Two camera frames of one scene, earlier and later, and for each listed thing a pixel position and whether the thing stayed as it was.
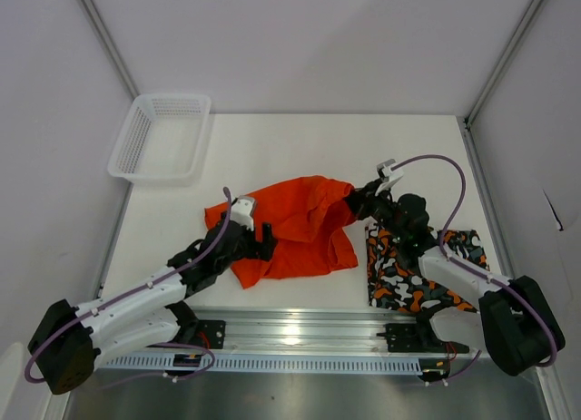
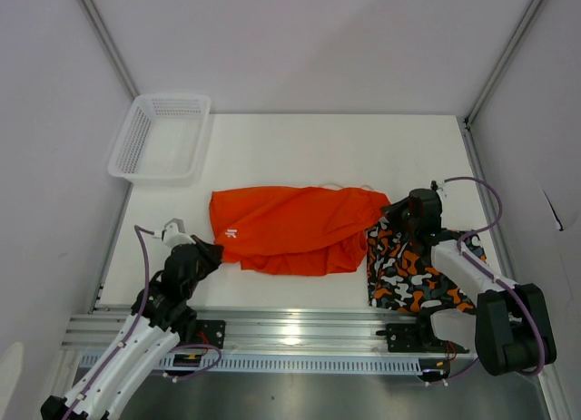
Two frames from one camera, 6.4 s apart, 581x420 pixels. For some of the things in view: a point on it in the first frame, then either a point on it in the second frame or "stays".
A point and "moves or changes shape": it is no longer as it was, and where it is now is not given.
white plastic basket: (162, 141) stays
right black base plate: (418, 337) stays
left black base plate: (210, 334) stays
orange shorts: (314, 229) moves or changes shape
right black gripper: (361, 200) -> (391, 212)
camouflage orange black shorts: (396, 281) stays
